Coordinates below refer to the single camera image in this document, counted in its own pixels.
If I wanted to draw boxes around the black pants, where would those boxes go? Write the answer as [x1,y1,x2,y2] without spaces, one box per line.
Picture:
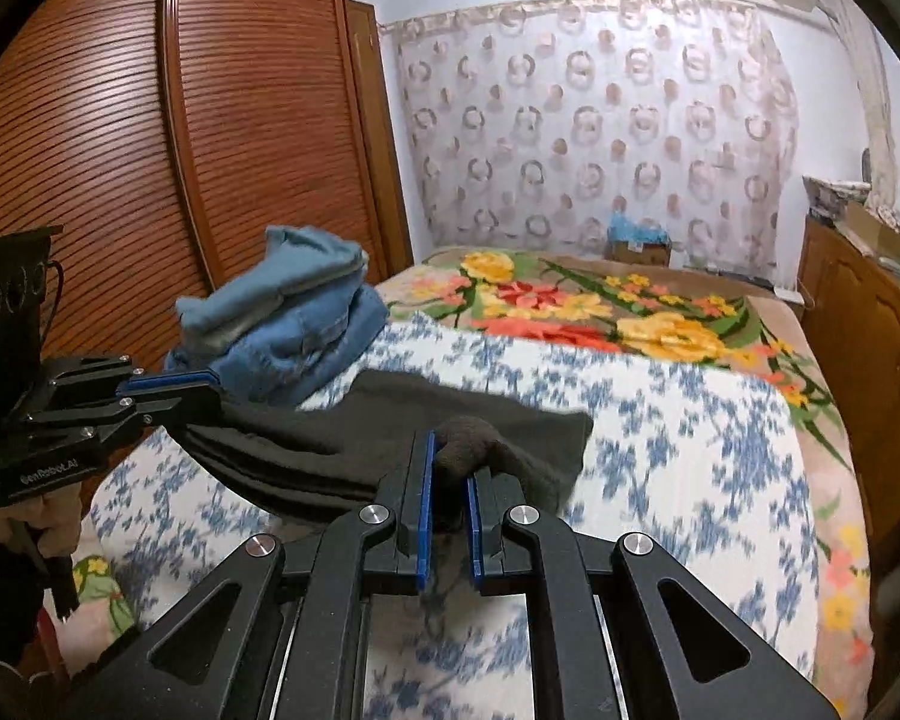
[161,369,595,522]

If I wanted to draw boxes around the blue floral white bedsheet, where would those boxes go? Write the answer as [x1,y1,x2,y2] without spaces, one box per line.
[82,311,822,720]

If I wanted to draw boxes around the white lace curtain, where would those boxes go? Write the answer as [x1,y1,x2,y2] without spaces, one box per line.
[832,0,900,203]

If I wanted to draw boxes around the bed with floral bedding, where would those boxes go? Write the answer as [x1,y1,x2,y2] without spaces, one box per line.
[67,246,871,720]

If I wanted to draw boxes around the open cardboard box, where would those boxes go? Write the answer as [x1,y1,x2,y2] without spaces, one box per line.
[844,199,900,256]

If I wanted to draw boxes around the wooden louvered wardrobe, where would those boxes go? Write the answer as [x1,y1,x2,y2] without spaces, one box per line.
[0,0,413,421]

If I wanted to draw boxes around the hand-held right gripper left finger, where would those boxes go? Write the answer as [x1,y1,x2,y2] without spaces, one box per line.
[67,431,440,720]

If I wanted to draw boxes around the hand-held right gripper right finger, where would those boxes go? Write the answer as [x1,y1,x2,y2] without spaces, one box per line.
[465,465,841,720]

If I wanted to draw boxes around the dark blue folded jeans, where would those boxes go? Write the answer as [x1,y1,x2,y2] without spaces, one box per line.
[163,289,387,407]

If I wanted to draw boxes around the circle patterned curtain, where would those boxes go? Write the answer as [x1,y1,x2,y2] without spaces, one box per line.
[379,0,800,275]

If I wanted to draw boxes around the person's left hand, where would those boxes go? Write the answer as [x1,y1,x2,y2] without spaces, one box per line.
[0,484,83,563]

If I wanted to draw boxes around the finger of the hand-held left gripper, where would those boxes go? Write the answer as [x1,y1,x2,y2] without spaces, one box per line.
[22,394,230,451]
[37,352,222,410]

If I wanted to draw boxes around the cardboard box with blue bag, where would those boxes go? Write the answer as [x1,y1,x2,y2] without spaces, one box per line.
[606,211,674,267]

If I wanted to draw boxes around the wooden cabinet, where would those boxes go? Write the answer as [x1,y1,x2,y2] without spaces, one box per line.
[795,214,900,556]

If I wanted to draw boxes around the light blue folded jeans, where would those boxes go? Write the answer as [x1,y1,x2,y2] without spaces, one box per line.
[176,225,370,361]

